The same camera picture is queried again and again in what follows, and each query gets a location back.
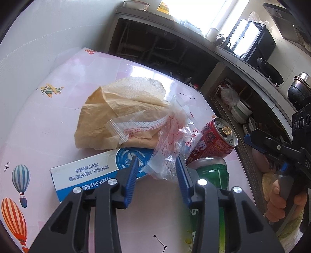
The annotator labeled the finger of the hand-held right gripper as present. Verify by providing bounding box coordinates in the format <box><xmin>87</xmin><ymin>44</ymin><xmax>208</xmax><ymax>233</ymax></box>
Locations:
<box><xmin>244</xmin><ymin>129</ymin><xmax>302</xmax><ymax>160</ymax></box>

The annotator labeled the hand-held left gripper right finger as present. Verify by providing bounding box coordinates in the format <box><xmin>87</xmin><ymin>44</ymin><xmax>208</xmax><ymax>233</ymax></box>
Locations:
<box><xmin>175</xmin><ymin>156</ymin><xmax>285</xmax><ymax>253</ymax></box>

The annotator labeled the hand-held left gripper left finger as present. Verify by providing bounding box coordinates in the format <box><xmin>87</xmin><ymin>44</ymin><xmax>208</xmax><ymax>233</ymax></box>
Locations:
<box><xmin>29</xmin><ymin>157</ymin><xmax>139</xmax><ymax>253</ymax></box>

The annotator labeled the green drink can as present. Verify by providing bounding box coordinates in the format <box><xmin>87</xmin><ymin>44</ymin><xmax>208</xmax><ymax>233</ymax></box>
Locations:
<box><xmin>186</xmin><ymin>157</ymin><xmax>230</xmax><ymax>253</ymax></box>

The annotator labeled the clear red printed plastic bag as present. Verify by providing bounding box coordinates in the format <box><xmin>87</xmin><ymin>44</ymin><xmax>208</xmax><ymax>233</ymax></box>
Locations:
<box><xmin>147</xmin><ymin>94</ymin><xmax>203</xmax><ymax>180</ymax></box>

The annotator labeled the blue white toothpaste box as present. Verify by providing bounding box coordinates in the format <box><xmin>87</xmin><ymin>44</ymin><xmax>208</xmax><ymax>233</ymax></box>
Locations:
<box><xmin>50</xmin><ymin>147</ymin><xmax>156</xmax><ymax>203</ymax></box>

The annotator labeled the brown paper bag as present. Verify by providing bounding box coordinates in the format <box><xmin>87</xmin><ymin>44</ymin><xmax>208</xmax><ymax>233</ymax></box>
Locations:
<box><xmin>74</xmin><ymin>76</ymin><xmax>170</xmax><ymax>150</ymax></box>

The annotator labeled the person's right hand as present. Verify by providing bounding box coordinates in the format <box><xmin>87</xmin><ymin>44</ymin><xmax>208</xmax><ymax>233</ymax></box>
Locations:
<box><xmin>267</xmin><ymin>179</ymin><xmax>308</xmax><ymax>223</ymax></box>

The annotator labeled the yellow plastic bag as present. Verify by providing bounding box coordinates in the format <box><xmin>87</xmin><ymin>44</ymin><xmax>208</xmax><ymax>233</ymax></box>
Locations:
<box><xmin>262</xmin><ymin>171</ymin><xmax>280</xmax><ymax>202</ymax></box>

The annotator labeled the stack of white bowls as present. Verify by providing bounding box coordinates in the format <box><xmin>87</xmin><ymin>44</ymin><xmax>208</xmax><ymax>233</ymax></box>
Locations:
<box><xmin>231</xmin><ymin>100</ymin><xmax>253</xmax><ymax>124</ymax></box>

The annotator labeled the red drink can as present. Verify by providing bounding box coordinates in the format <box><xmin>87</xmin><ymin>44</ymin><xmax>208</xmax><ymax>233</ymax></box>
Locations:
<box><xmin>186</xmin><ymin>117</ymin><xmax>240</xmax><ymax>163</ymax></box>

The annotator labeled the small clear zip bag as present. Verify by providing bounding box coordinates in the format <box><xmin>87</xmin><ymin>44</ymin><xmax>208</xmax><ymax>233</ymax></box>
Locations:
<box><xmin>107</xmin><ymin>114</ymin><xmax>172</xmax><ymax>143</ymax></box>

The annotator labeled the black cooking pot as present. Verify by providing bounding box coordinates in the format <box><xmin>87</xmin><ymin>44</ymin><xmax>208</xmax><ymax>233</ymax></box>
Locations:
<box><xmin>287</xmin><ymin>72</ymin><xmax>311</xmax><ymax>109</ymax></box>

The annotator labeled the white plastic bag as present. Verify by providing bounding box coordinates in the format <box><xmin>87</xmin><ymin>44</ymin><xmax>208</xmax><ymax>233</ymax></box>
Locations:
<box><xmin>220</xmin><ymin>84</ymin><xmax>240</xmax><ymax>106</ymax></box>

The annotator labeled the black wok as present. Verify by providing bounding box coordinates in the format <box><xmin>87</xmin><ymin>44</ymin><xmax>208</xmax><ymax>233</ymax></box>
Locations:
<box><xmin>257</xmin><ymin>58</ymin><xmax>284</xmax><ymax>85</ymax></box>

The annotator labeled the table with pink printed cover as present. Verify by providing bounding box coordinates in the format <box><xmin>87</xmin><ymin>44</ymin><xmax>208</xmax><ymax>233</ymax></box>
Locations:
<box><xmin>0</xmin><ymin>46</ymin><xmax>258</xmax><ymax>253</ymax></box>

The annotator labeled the black kitchen appliance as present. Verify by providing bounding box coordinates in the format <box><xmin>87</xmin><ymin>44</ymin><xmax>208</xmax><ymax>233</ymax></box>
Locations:
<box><xmin>227</xmin><ymin>19</ymin><xmax>277</xmax><ymax>70</ymax></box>

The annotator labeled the round metal strainer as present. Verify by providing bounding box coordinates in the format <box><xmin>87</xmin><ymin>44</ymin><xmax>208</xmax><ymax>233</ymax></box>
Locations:
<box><xmin>214</xmin><ymin>34</ymin><xmax>227</xmax><ymax>47</ymax></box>

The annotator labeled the grey range hood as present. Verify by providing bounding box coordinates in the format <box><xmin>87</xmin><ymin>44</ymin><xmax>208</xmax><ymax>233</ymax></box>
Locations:
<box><xmin>264</xmin><ymin>2</ymin><xmax>311</xmax><ymax>49</ymax></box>

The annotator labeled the concrete kitchen counter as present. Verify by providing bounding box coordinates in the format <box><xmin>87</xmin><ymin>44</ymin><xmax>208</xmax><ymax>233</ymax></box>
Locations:
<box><xmin>107</xmin><ymin>5</ymin><xmax>311</xmax><ymax>176</ymax></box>

